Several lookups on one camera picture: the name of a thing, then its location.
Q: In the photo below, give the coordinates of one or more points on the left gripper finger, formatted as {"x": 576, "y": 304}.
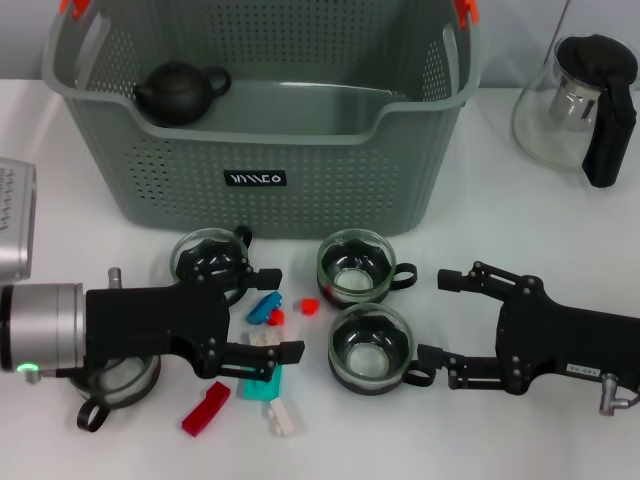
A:
{"x": 250, "y": 280}
{"x": 250, "y": 357}

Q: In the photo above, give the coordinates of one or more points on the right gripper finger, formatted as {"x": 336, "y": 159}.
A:
{"x": 490, "y": 282}
{"x": 475, "y": 372}

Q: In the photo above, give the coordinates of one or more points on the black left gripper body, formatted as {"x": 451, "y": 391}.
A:
{"x": 150, "y": 320}

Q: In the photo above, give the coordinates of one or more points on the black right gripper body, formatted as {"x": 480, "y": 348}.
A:
{"x": 560, "y": 345}

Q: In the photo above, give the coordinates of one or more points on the glass teacup black base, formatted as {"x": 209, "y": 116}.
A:
{"x": 367, "y": 360}
{"x": 210, "y": 245}
{"x": 120, "y": 385}
{"x": 355, "y": 280}

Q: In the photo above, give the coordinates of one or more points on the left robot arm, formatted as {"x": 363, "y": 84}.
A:
{"x": 45, "y": 325}

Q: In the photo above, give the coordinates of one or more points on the grey perforated storage basket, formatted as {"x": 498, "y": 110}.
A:
{"x": 325, "y": 200}

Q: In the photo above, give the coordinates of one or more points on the white flat toy brick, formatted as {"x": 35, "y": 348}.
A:
{"x": 257, "y": 337}

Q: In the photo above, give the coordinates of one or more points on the blue toy brick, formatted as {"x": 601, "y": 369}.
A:
{"x": 262, "y": 309}

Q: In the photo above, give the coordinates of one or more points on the teal square toy plate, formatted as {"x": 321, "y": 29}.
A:
{"x": 260, "y": 391}

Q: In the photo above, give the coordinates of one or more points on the small red toy brick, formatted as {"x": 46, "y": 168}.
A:
{"x": 276, "y": 317}
{"x": 310, "y": 306}

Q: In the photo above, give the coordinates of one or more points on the silver left gripper stud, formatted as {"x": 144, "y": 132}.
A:
{"x": 116, "y": 277}

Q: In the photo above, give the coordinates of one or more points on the white studded toy brick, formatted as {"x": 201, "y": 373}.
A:
{"x": 282, "y": 417}

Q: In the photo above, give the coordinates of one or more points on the dark red long brick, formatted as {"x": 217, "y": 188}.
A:
{"x": 205, "y": 410}

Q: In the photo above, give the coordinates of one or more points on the black clay teapot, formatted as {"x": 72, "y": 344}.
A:
{"x": 175, "y": 92}

